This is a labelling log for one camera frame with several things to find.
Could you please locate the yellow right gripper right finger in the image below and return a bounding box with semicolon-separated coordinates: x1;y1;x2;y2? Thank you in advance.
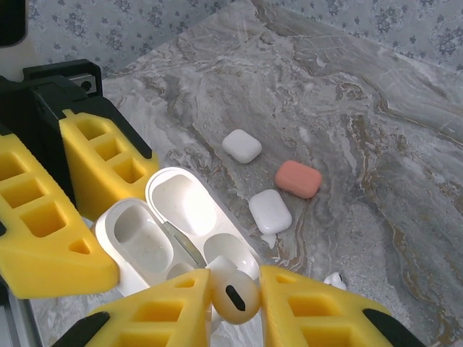
258;265;430;347

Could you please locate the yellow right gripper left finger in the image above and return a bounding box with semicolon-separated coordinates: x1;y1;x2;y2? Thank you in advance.
62;268;213;347

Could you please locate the white wireless earbud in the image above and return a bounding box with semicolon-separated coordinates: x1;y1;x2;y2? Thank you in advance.
205;254;261;325
323;273;348;290

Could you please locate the large white earbud charging case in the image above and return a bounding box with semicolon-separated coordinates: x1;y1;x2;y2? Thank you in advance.
93;166;264;347

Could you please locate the pink earbud charging case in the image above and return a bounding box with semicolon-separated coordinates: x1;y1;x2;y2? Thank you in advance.
274;160;323;199

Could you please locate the small white charging case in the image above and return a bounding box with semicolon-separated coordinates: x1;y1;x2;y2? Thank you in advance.
248;189;293;236
221;129;263;165

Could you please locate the aluminium table edge rail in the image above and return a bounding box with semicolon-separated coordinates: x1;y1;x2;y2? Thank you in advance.
0;283;41;347

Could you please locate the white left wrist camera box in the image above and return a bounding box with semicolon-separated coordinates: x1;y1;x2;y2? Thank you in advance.
0;0;37;79

